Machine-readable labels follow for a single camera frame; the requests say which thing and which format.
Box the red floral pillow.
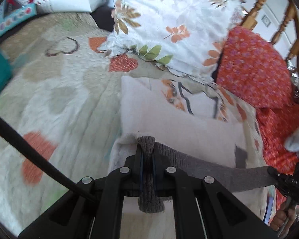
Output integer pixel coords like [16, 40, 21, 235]
[216, 26, 292, 109]

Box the wooden bed headboard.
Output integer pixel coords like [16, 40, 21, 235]
[237, 0, 299, 78]

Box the black cable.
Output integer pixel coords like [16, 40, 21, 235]
[0, 110, 91, 197]

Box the white floral pillow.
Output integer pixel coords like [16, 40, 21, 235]
[99, 0, 242, 83]

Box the pale pink sweater grey trim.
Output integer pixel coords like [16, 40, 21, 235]
[108, 75, 277, 220]

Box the right hand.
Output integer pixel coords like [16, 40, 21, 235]
[269, 202, 296, 236]

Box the red floral blanket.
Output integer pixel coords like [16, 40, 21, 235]
[255, 104, 299, 205]

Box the light blue shapes box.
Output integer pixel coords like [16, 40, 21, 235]
[0, 3, 37, 37]

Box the heart patterned quilt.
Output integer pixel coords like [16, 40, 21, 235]
[0, 13, 216, 238]

